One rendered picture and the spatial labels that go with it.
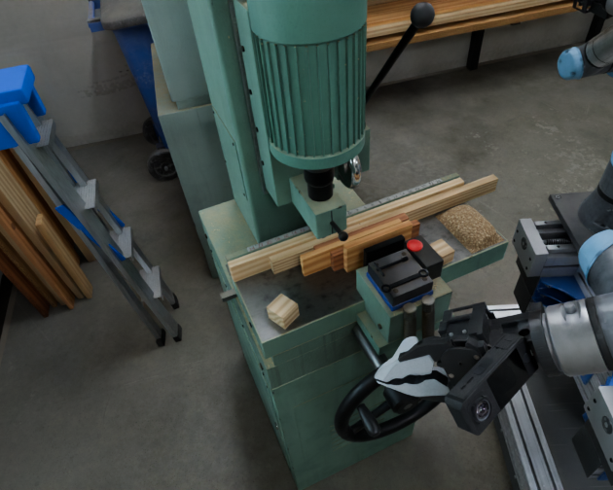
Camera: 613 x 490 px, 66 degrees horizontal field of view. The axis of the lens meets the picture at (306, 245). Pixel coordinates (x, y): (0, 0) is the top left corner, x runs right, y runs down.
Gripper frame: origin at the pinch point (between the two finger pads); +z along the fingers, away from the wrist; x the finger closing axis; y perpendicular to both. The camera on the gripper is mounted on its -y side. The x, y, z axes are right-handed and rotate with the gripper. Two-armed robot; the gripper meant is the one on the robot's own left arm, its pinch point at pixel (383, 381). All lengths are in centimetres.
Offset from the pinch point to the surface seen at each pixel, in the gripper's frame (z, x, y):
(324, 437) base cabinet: 55, -51, 40
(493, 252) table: -5, -17, 57
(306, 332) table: 27.4, -6.2, 25.8
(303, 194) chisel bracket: 20.1, 17.2, 39.4
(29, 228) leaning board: 158, 42, 72
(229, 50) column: 19, 48, 40
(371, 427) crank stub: 14.5, -18.4, 10.9
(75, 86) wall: 207, 103, 184
